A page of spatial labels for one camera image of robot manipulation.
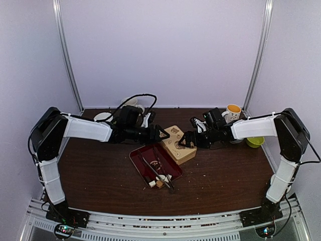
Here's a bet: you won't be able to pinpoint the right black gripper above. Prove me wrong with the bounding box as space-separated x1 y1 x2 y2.
178 127 218 149

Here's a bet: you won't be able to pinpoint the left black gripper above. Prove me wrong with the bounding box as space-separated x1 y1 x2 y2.
126 124 170 146

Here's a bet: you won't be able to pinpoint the beige illustrated tin lid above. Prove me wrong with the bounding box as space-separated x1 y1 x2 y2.
160 125 198 158

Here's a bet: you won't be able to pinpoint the black tongs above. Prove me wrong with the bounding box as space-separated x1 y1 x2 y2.
137 147 175 193

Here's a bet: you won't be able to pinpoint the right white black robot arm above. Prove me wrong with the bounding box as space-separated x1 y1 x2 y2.
178 108 310 222

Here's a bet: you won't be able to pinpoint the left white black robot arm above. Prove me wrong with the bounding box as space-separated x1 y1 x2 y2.
27 105 170 223

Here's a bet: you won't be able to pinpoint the beige chocolate tin box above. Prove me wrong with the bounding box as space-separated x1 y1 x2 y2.
161 141 197 165

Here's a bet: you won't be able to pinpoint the white round chocolate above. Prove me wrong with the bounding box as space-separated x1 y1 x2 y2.
156 175 168 182

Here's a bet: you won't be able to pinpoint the brown round chocolate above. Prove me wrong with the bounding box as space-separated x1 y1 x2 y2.
156 181 163 188

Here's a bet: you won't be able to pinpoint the white square chocolate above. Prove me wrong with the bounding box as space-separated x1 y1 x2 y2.
148 181 156 188

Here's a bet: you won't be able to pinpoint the dark red lacquer tray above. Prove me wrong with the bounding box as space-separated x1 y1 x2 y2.
129 143 183 190

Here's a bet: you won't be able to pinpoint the tall floral beige mug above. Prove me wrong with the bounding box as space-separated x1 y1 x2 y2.
121 97 145 112

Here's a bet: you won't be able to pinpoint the pale blue bowl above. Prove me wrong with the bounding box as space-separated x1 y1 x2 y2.
230 140 243 144

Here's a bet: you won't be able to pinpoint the white mug yellow interior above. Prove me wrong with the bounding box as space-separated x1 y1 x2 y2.
221 104 242 123

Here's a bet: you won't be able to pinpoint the white teacup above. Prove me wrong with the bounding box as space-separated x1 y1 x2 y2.
94 112 113 122

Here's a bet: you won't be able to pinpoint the lime green bowl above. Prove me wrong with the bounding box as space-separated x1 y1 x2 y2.
246 137 265 148

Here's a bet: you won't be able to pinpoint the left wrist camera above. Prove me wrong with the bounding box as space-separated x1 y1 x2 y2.
141 110 156 128

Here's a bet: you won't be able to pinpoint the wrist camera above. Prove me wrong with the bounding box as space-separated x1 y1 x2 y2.
141 110 156 128
190 117 207 133

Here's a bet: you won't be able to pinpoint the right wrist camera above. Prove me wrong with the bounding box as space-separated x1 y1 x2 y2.
190 117 207 133

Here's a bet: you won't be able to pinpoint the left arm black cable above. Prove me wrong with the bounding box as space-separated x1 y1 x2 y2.
95 93 158 124

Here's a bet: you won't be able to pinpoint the front aluminium rail frame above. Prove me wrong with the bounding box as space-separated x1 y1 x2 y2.
20 193 311 241

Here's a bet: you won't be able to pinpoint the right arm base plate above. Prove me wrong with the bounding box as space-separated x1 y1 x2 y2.
239 207 283 227

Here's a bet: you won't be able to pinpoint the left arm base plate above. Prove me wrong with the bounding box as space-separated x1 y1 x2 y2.
46 207 90 228

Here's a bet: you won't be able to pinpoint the right aluminium frame post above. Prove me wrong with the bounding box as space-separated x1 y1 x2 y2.
243 0 274 115

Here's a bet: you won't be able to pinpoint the aluminium frame post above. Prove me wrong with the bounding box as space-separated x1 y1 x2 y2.
243 0 274 115
52 0 84 112

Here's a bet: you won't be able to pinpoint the left aluminium frame post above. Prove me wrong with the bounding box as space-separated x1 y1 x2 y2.
52 0 84 112

